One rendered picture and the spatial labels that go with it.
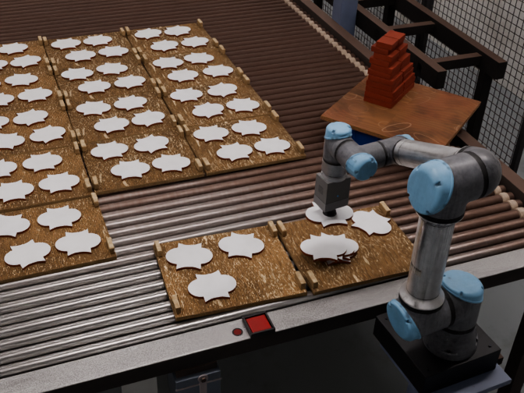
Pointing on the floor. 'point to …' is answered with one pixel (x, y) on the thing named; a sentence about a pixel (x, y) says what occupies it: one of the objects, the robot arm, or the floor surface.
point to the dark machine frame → (442, 33)
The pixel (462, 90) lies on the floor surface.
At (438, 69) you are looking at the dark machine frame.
